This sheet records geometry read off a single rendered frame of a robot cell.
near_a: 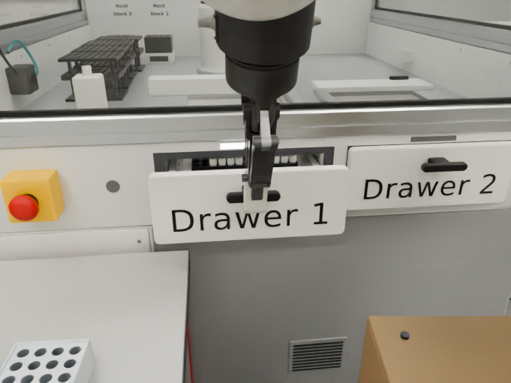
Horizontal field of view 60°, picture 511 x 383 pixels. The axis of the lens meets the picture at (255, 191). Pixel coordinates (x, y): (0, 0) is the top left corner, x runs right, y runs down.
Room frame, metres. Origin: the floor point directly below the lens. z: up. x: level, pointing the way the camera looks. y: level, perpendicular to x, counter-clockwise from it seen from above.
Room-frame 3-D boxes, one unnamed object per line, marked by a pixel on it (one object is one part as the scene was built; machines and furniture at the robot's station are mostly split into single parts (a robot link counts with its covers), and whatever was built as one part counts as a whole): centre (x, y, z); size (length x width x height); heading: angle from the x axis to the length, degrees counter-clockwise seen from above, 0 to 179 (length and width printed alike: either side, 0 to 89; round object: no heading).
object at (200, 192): (0.58, 0.01, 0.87); 0.29 x 0.02 x 0.11; 96
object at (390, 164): (0.69, -0.30, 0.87); 0.29 x 0.02 x 0.11; 96
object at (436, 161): (0.67, -0.30, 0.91); 0.07 x 0.04 x 0.01; 96
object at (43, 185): (0.61, 0.34, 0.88); 0.07 x 0.05 x 0.07; 96
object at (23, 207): (0.58, 0.34, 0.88); 0.04 x 0.03 x 0.04; 96
